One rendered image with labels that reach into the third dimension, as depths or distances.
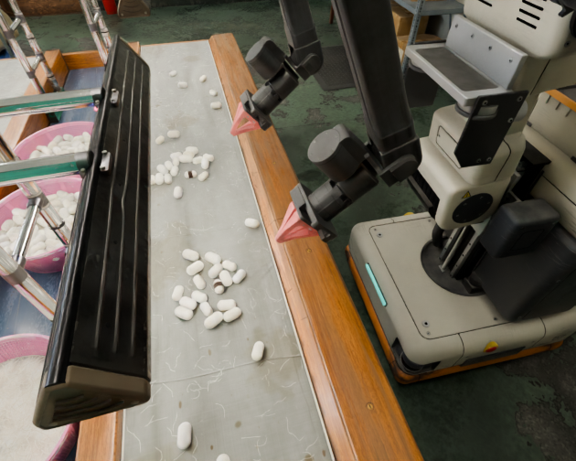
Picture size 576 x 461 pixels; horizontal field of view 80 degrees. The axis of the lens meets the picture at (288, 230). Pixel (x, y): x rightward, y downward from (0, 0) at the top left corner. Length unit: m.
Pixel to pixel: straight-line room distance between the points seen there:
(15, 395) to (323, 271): 0.57
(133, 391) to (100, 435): 0.34
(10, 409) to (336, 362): 0.53
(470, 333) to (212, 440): 0.93
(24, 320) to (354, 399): 0.68
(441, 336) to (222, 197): 0.82
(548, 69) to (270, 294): 0.68
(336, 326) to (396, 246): 0.83
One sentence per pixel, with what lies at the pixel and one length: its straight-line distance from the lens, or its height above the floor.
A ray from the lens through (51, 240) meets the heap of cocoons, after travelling 0.94.
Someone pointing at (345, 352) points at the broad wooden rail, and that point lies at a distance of 0.62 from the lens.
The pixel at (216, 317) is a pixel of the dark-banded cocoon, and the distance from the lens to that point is 0.66.
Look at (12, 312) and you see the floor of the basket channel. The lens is 0.95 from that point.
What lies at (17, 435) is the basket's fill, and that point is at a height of 0.74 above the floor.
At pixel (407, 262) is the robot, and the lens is 1.39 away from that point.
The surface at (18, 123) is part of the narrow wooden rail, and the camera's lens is 1.39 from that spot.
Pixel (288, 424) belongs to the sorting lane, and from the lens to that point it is 0.61.
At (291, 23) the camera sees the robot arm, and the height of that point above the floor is 1.09.
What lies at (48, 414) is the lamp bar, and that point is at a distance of 0.32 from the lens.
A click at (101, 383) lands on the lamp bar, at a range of 0.29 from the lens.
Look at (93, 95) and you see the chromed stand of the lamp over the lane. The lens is 0.55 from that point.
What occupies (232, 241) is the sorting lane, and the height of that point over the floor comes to 0.74.
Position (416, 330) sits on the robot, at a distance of 1.24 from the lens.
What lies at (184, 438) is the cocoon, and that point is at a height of 0.76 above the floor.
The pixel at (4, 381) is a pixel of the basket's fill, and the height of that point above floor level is 0.73.
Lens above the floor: 1.33
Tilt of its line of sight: 48 degrees down
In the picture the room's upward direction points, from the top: straight up
